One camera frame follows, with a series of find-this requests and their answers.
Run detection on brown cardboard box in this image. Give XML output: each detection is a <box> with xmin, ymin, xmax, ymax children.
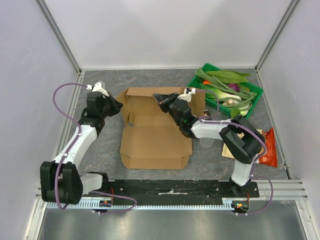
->
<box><xmin>116</xmin><ymin>87</ymin><xmax>193</xmax><ymax>170</ymax></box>

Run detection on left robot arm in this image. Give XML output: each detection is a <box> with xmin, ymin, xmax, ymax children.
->
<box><xmin>40</xmin><ymin>90</ymin><xmax>123</xmax><ymax>205</ymax></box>

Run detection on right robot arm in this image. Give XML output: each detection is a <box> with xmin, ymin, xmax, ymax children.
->
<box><xmin>152</xmin><ymin>88</ymin><xmax>268</xmax><ymax>197</ymax></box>

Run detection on clear plastic water bottle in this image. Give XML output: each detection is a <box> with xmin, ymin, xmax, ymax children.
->
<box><xmin>199</xmin><ymin>137</ymin><xmax>215</xmax><ymax>148</ymax></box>

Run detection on white mushroom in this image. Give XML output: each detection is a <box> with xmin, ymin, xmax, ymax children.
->
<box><xmin>222</xmin><ymin>98</ymin><xmax>241</xmax><ymax>106</ymax></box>

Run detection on green leafy vegetables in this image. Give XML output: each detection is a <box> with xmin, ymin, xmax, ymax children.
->
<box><xmin>205</xmin><ymin>70</ymin><xmax>250</xmax><ymax>84</ymax></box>

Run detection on red onion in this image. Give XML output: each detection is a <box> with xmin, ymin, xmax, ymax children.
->
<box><xmin>227</xmin><ymin>83</ymin><xmax>240</xmax><ymax>92</ymax></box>

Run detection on beige paper bag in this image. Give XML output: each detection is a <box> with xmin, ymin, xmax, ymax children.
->
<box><xmin>221</xmin><ymin>129</ymin><xmax>265</xmax><ymax>159</ymax></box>

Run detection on green long beans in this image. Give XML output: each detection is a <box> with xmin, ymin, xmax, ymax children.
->
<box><xmin>195</xmin><ymin>68</ymin><xmax>257</xmax><ymax>102</ymax></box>

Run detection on red chip bag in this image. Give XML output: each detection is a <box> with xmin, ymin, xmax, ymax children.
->
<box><xmin>257</xmin><ymin>127</ymin><xmax>278</xmax><ymax>168</ymax></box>

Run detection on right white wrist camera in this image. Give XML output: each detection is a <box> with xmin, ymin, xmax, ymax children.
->
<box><xmin>177</xmin><ymin>87</ymin><xmax>196</xmax><ymax>103</ymax></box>

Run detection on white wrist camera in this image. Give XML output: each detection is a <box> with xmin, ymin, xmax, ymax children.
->
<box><xmin>86</xmin><ymin>81</ymin><xmax>109</xmax><ymax>97</ymax></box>
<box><xmin>177</xmin><ymin>87</ymin><xmax>196</xmax><ymax>103</ymax></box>

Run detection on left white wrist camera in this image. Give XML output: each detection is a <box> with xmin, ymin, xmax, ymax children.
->
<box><xmin>86</xmin><ymin>81</ymin><xmax>109</xmax><ymax>97</ymax></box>

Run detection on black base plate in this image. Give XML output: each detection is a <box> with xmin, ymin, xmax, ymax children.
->
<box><xmin>81</xmin><ymin>178</ymin><xmax>261</xmax><ymax>206</ymax></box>

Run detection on white slotted cable duct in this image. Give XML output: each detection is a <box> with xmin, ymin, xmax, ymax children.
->
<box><xmin>46</xmin><ymin>197</ymin><xmax>237</xmax><ymax>211</ymax></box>

